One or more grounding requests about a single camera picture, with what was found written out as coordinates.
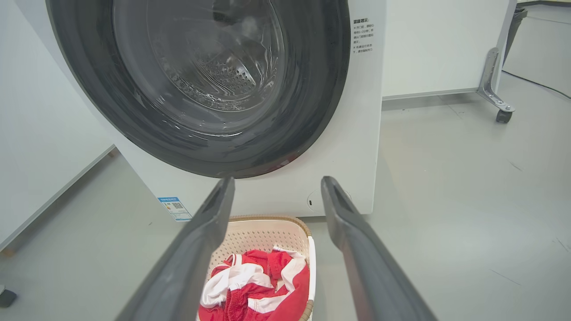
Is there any dark grey floor foot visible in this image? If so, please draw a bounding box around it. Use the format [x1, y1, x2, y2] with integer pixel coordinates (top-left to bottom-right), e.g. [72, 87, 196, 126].
[0, 285, 17, 308]

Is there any cream perforated laundry basket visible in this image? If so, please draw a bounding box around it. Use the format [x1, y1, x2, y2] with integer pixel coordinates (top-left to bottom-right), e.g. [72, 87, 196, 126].
[196, 216, 316, 321]

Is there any black round glass washer door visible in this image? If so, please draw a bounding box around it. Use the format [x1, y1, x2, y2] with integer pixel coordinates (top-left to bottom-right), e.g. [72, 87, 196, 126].
[46, 0, 351, 179]

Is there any round white filter cover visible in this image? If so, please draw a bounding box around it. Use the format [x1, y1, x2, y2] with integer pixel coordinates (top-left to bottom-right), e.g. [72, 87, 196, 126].
[307, 189, 353, 213]

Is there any white partition panel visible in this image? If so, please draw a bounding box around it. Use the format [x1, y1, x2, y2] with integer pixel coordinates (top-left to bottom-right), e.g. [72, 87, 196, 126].
[382, 0, 518, 99]

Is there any black text warning sticker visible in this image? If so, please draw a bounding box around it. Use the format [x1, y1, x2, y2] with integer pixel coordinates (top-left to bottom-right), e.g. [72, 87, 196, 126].
[352, 18, 375, 55]

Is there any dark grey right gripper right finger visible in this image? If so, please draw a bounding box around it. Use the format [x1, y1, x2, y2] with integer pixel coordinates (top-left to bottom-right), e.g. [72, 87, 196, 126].
[321, 176, 439, 321]

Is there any silver bracketed partition leg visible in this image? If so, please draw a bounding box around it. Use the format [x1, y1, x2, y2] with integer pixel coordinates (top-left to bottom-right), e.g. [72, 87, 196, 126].
[476, 48, 516, 113]

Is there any white front-load washing machine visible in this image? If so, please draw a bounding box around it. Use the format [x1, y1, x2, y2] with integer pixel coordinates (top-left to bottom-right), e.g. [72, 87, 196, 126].
[13, 0, 388, 222]

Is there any red and white garment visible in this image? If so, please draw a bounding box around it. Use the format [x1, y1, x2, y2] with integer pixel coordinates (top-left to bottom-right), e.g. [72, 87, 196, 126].
[199, 246, 310, 321]

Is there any thin black floor cable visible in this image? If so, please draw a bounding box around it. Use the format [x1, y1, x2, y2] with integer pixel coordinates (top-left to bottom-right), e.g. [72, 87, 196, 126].
[502, 70, 571, 99]

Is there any dark grey tapered post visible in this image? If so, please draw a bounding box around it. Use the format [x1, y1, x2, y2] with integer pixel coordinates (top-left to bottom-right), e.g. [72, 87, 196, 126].
[503, 7, 528, 64]

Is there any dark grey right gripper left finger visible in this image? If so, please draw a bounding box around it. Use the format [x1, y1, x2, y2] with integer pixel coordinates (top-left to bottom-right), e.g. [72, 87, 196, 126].
[115, 177, 236, 321]

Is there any blue energy label sticker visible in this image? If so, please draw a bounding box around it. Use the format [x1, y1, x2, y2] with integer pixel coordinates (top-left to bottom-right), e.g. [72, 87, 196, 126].
[157, 197, 193, 222]

